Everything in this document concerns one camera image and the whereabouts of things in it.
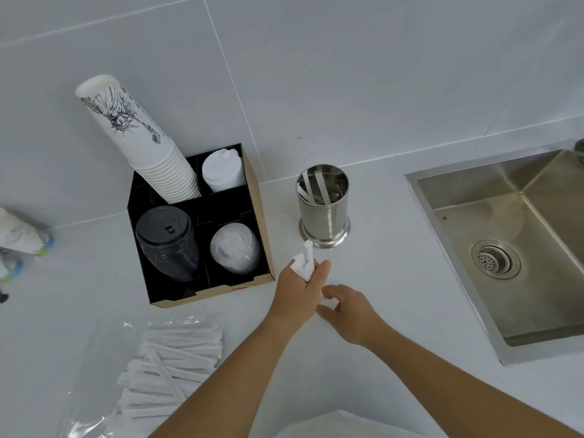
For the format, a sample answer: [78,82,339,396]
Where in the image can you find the stainless steel straw holder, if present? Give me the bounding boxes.
[295,164,351,249]

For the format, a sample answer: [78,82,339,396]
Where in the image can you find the stainless steel sink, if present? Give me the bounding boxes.
[404,139,584,366]

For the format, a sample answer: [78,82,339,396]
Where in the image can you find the bundle of white straws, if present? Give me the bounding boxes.
[290,239,341,311]

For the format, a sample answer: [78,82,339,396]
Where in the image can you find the black cup organizer box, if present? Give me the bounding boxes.
[126,143,276,309]

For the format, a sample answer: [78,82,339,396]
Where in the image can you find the person's right forearm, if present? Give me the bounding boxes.
[363,323,576,438]

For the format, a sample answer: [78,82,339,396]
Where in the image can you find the metal sink drain strainer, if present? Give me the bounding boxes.
[471,240,522,280]

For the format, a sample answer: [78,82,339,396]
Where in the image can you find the stack of printed paper cups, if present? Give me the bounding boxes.
[75,75,202,205]

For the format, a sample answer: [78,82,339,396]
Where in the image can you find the stack of black cup lids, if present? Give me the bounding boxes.
[135,206,202,282]

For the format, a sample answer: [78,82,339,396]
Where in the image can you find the person's left hand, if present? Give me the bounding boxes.
[266,259,332,328]

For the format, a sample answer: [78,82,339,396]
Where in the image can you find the stack of clear cup lids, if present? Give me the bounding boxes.
[210,223,262,275]

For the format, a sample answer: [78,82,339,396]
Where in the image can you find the clear plastic bag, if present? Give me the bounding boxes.
[55,315,225,438]

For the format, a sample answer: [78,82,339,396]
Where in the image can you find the person's left forearm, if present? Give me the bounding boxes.
[150,313,312,438]

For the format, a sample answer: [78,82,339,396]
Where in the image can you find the stack of white cup lids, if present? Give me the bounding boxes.
[201,149,247,193]

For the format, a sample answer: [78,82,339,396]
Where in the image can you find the pile of wrapped straws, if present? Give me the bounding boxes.
[116,327,224,421]

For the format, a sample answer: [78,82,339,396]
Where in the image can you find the person's right hand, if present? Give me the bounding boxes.
[316,284,389,348]

